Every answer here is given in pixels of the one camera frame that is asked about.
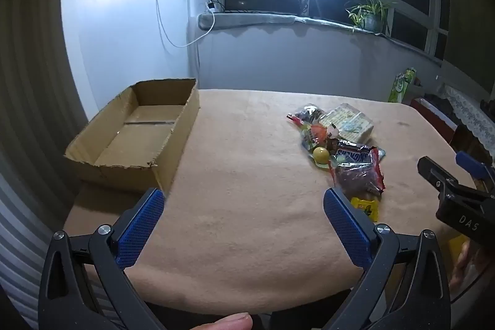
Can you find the brown chocolate bar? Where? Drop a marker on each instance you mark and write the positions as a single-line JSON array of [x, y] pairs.
[[350, 152]]

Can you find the small yellow snack packet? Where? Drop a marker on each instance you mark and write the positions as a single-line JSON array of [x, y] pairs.
[[365, 208]]

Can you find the person's left hand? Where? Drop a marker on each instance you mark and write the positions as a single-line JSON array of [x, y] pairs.
[[222, 323]]

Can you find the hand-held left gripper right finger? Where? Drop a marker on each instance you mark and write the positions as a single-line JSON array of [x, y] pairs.
[[346, 225]]

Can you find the orange green snack packet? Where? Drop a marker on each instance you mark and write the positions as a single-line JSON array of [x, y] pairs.
[[315, 134]]

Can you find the black charger plug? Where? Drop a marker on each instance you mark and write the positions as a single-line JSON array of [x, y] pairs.
[[212, 4]]

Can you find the clear wrapped bread packet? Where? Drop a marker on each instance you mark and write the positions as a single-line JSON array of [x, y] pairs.
[[350, 123]]

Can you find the small pink white box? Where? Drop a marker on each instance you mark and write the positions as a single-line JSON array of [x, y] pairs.
[[333, 131]]

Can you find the potted spider plant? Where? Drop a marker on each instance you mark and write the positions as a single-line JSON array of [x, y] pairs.
[[369, 15]]

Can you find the dark red box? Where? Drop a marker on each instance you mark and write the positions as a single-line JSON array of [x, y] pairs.
[[433, 113]]

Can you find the red purple snack packet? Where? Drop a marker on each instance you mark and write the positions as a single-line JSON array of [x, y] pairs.
[[357, 175]]

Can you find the person's right hand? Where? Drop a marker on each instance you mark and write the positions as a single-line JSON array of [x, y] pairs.
[[470, 264]]

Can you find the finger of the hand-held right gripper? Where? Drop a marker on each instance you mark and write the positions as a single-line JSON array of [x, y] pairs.
[[435, 171], [470, 162]]

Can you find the grey windowsill cloth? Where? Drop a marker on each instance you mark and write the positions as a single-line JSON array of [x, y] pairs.
[[247, 20]]

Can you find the yellow ball candy capsule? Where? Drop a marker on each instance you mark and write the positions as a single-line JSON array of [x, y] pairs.
[[320, 155]]

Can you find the clear packet of dark candies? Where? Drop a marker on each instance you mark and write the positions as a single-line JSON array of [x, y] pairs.
[[305, 113]]

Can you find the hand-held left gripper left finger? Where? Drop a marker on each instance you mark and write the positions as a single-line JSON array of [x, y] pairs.
[[139, 229]]

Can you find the white lace cloth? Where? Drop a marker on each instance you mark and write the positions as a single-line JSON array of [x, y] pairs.
[[468, 109]]

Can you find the cardboard box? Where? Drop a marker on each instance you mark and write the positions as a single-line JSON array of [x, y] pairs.
[[131, 136]]

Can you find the green carton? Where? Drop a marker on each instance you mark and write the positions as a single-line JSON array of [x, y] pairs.
[[401, 84]]

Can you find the white panel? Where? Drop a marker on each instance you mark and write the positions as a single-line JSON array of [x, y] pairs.
[[123, 24]]

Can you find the olive curtain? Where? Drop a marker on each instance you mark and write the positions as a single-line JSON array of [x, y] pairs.
[[468, 17]]

